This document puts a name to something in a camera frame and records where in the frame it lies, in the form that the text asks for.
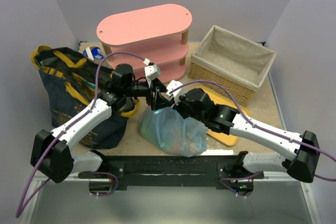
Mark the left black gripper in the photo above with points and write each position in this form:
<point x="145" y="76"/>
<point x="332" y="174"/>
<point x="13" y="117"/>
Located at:
<point x="151" y="97"/>

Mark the blue plastic bag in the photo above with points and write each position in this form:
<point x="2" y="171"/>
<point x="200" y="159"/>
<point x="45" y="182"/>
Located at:
<point x="166" y="129"/>

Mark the dark denim tote bag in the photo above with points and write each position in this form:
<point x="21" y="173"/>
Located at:
<point x="70" y="80"/>

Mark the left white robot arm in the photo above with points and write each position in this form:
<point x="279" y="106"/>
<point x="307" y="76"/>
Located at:
<point x="52" y="151"/>

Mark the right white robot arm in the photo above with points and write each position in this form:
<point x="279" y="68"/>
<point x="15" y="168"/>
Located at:
<point x="293" y="153"/>

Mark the yellow tray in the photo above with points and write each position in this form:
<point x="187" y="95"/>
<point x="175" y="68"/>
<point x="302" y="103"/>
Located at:
<point x="228" y="140"/>

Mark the wicker basket with liner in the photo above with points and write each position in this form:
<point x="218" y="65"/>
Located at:
<point x="237" y="63"/>

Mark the pink three-tier shelf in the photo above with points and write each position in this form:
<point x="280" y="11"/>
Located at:
<point x="158" y="33"/>

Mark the blue white can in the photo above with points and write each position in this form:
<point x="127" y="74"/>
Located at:
<point x="93" y="53"/>

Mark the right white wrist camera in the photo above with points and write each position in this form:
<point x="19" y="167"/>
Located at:
<point x="175" y="90"/>

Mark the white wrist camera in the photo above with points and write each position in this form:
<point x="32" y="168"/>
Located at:
<point x="152" y="71"/>
<point x="175" y="90"/>

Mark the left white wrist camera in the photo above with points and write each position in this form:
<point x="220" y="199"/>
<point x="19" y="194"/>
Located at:
<point x="152" y="71"/>

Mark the black base frame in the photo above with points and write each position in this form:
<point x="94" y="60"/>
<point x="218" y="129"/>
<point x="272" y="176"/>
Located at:
<point x="219" y="171"/>

